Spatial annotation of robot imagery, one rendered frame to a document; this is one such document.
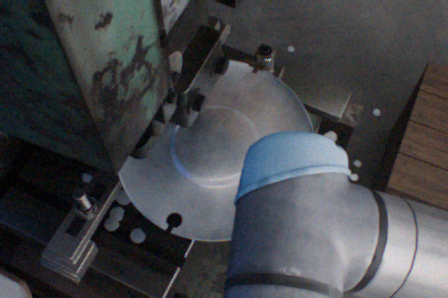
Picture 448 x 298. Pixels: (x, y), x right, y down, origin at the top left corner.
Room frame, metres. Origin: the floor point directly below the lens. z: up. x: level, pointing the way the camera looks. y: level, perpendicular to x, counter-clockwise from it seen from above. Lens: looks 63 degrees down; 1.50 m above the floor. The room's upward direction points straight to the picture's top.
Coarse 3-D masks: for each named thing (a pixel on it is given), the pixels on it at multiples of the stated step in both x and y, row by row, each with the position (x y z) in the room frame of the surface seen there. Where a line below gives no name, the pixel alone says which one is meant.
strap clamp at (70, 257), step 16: (96, 176) 0.34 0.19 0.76; (112, 176) 0.34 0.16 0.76; (80, 192) 0.29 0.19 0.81; (96, 192) 0.31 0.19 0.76; (112, 192) 0.31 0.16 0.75; (80, 208) 0.28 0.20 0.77; (96, 208) 0.29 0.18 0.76; (64, 224) 0.26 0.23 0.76; (80, 224) 0.26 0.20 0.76; (96, 224) 0.27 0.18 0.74; (64, 240) 0.24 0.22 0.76; (80, 240) 0.24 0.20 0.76; (48, 256) 0.22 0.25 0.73; (64, 256) 0.22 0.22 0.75; (80, 256) 0.22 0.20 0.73; (64, 272) 0.20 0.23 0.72; (80, 272) 0.20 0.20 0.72
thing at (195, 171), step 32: (224, 96) 0.46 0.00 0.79; (256, 96) 0.46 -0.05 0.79; (288, 96) 0.46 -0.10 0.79; (192, 128) 0.40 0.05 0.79; (224, 128) 0.40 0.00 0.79; (256, 128) 0.40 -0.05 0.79; (288, 128) 0.40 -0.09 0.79; (128, 160) 0.35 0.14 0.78; (160, 160) 0.35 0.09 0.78; (192, 160) 0.35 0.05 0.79; (224, 160) 0.35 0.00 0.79; (128, 192) 0.30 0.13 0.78; (160, 192) 0.30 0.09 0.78; (192, 192) 0.30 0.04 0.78; (224, 192) 0.30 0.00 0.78; (160, 224) 0.26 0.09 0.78; (192, 224) 0.26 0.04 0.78; (224, 224) 0.26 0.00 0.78
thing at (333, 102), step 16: (288, 80) 0.59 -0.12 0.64; (304, 80) 0.59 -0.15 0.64; (304, 96) 0.55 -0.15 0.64; (320, 96) 0.55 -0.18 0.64; (336, 96) 0.55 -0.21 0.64; (320, 112) 0.52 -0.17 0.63; (336, 112) 0.52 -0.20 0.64; (352, 112) 0.53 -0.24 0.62; (320, 128) 0.52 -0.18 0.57; (336, 128) 0.51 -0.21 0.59; (352, 128) 0.50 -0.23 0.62; (336, 144) 0.51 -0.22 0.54
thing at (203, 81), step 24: (168, 0) 0.38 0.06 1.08; (192, 0) 0.43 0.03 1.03; (168, 24) 0.38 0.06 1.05; (192, 24) 0.42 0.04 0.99; (168, 48) 0.37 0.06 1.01; (192, 48) 0.40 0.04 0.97; (216, 48) 0.41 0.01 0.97; (192, 72) 0.37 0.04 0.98; (216, 72) 0.40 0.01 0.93; (192, 96) 0.35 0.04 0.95; (192, 120) 0.35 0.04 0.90
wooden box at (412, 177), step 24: (432, 72) 0.81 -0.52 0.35; (432, 96) 0.74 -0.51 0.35; (408, 120) 0.67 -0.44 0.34; (432, 120) 0.67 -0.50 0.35; (408, 144) 0.60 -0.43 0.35; (432, 144) 0.60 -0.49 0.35; (384, 168) 0.62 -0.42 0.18; (408, 168) 0.54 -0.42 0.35; (432, 168) 0.54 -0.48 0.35; (384, 192) 0.50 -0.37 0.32; (408, 192) 0.48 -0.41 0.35; (432, 192) 0.48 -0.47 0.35
